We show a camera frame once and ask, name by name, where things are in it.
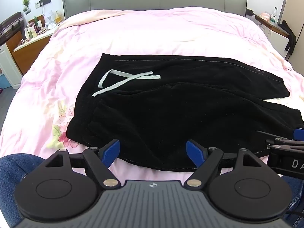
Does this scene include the pink floral blanket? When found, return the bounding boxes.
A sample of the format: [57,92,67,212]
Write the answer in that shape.
[0,7,304,183]

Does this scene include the black hanging garment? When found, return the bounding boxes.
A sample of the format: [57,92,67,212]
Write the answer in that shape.
[278,20,297,53]

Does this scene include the person's left leg in jeans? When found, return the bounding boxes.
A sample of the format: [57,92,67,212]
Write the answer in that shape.
[0,154,49,220]

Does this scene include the person's right leg in jeans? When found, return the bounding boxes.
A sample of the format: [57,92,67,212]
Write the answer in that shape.
[279,174,304,222]

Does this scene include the blue storage box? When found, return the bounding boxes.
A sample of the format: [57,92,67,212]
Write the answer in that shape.
[0,72,12,90]

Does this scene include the white table lamp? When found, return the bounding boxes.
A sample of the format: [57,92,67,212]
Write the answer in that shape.
[45,9,56,28]

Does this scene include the small green potted plant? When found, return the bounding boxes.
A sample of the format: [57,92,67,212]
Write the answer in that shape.
[22,0,32,14]

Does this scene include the person's leg in jeans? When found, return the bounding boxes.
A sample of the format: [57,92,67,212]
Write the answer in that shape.
[0,154,49,220]
[279,174,304,222]

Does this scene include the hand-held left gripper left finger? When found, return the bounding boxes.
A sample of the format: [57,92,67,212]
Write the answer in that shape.
[45,139,121,188]

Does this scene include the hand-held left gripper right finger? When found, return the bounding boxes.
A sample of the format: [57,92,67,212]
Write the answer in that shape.
[186,139,263,188]

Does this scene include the black pants with grey drawstring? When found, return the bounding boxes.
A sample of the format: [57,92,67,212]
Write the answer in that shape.
[66,53,304,171]

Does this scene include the brown suitcase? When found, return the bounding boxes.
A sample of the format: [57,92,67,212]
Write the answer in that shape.
[0,13,26,46]

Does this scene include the white cabinet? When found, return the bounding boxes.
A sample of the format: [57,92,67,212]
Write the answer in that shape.
[0,43,23,90]

